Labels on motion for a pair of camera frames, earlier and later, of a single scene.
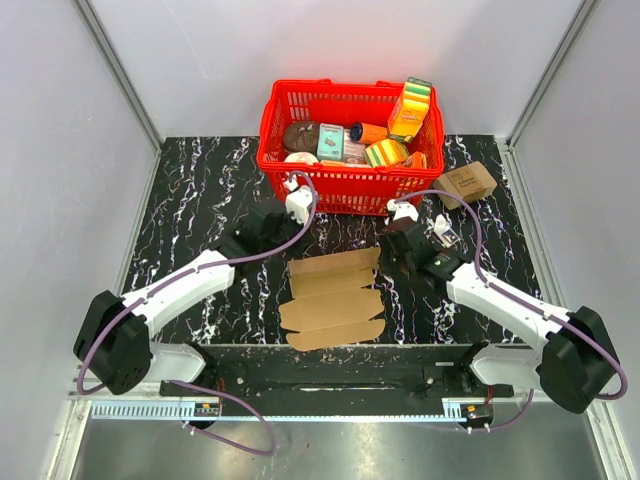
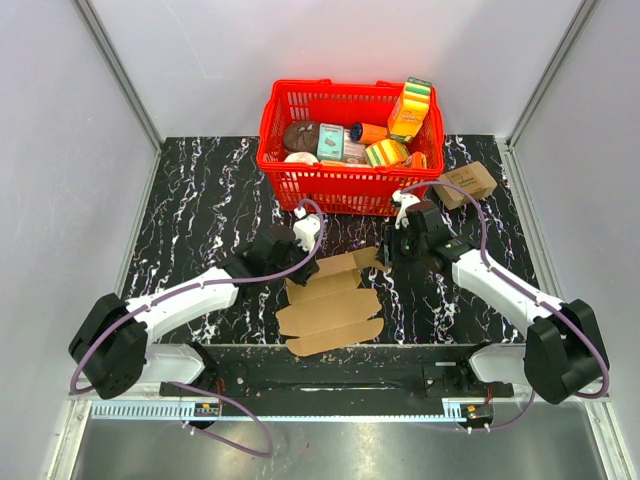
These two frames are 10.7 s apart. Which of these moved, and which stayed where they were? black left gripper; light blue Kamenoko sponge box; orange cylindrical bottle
Moved: black left gripper
Stayed: light blue Kamenoko sponge box; orange cylindrical bottle
